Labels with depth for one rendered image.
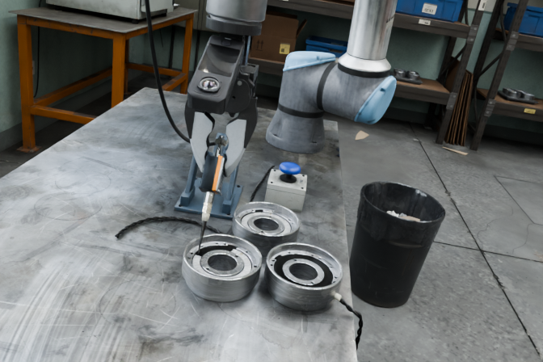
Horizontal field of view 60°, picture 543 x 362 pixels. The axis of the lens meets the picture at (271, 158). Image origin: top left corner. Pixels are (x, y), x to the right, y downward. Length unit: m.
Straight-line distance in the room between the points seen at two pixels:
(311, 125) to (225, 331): 0.66
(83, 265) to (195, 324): 0.18
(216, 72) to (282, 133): 0.59
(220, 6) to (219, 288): 0.34
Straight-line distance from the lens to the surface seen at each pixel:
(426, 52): 4.73
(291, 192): 0.85
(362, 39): 1.03
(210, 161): 0.65
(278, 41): 4.11
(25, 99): 2.97
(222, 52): 0.60
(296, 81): 1.11
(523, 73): 5.01
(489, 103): 4.33
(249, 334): 0.60
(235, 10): 0.59
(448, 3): 4.21
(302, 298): 0.62
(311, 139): 1.15
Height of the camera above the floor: 1.20
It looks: 22 degrees down
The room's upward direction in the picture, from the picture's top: 10 degrees clockwise
